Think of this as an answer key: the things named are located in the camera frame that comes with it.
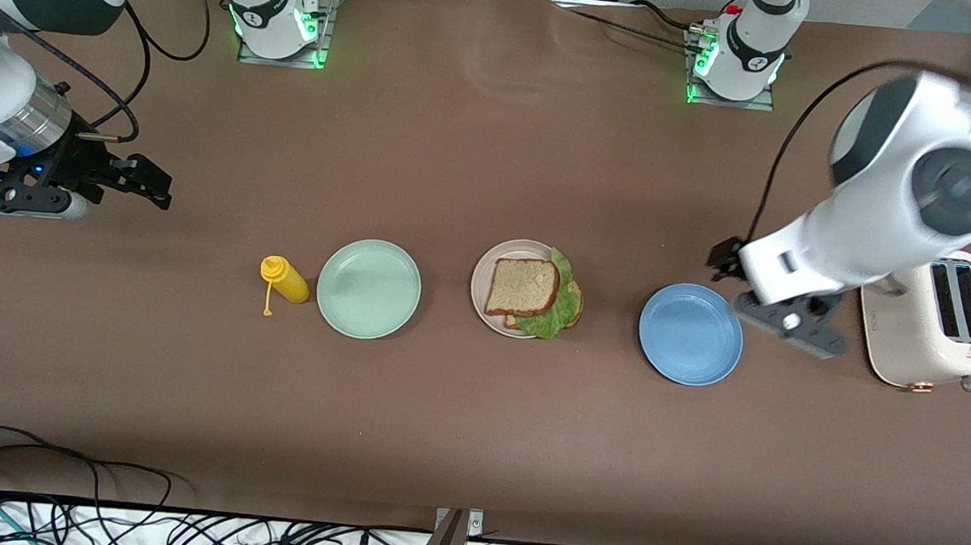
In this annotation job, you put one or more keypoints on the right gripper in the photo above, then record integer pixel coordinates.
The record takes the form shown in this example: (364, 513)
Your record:
(81, 160)

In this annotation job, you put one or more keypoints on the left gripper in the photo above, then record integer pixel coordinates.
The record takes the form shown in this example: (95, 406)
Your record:
(722, 256)

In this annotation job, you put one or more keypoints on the green lettuce leaf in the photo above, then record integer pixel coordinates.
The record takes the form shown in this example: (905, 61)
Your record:
(564, 308)

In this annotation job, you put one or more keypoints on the brown bread slice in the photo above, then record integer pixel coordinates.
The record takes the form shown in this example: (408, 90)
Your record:
(513, 321)
(523, 285)

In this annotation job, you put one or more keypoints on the yellow mustard squeeze bottle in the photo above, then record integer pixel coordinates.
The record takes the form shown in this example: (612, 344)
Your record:
(288, 280)

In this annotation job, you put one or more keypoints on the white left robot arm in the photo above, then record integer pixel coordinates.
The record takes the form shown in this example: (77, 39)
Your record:
(910, 191)

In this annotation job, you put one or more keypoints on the blue round plate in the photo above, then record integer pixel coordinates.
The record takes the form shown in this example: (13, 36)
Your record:
(690, 334)

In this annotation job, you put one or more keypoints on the beige round plate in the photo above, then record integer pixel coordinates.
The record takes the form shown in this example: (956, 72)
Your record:
(486, 264)

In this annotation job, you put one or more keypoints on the pale green round plate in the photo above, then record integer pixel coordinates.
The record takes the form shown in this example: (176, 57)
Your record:
(369, 290)

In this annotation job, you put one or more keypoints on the cream white toaster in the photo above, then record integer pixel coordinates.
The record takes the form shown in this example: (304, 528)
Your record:
(916, 345)

